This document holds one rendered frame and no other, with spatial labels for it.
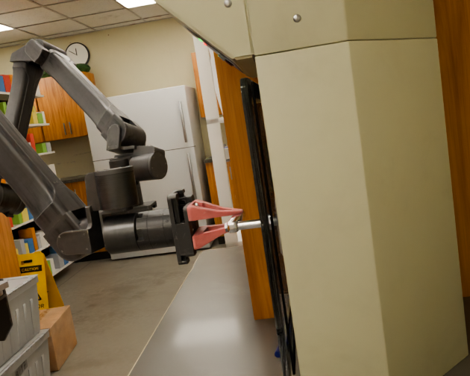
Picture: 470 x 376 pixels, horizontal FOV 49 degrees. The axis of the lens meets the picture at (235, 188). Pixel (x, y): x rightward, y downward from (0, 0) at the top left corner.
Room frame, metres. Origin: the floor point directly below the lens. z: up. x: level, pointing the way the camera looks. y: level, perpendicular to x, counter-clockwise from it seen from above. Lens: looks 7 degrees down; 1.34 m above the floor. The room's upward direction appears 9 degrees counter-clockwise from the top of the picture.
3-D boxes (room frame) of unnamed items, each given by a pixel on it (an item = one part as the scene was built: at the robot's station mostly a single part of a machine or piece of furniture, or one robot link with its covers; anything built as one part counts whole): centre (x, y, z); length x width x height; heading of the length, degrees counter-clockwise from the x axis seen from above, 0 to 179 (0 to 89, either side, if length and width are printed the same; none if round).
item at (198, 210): (0.75, 0.04, 1.20); 0.09 x 0.07 x 0.07; 83
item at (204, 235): (0.75, 0.04, 1.20); 0.09 x 0.07 x 0.07; 83
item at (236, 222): (0.72, -0.01, 1.20); 0.10 x 0.05 x 0.03; 171
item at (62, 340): (3.23, 1.39, 0.14); 0.41 x 0.32 x 0.28; 0
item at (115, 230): (0.76, 0.17, 1.21); 0.07 x 0.06 x 0.07; 83
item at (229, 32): (0.79, -0.01, 1.46); 0.32 x 0.11 x 0.10; 174
